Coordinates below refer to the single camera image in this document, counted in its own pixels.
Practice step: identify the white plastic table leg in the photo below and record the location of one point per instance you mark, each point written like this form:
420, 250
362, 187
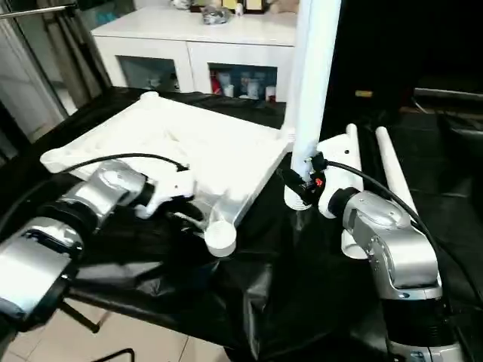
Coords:
389, 166
313, 75
352, 151

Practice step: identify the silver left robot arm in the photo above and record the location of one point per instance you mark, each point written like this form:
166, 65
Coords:
68, 226

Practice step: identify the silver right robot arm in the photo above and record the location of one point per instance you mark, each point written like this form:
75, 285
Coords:
392, 249

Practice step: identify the black mat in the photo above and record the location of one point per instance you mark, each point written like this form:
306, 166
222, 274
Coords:
287, 302

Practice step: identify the red bottle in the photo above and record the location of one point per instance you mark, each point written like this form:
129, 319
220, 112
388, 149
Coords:
216, 81

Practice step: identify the black box with tan label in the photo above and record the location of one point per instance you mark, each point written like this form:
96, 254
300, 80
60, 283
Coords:
370, 45

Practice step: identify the white cabinet with glass doors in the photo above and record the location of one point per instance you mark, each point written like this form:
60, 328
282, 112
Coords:
189, 34

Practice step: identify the grey curtain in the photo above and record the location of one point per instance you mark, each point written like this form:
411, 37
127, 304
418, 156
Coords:
72, 53

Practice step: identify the dark metal rail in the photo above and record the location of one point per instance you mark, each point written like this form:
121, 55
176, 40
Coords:
449, 94

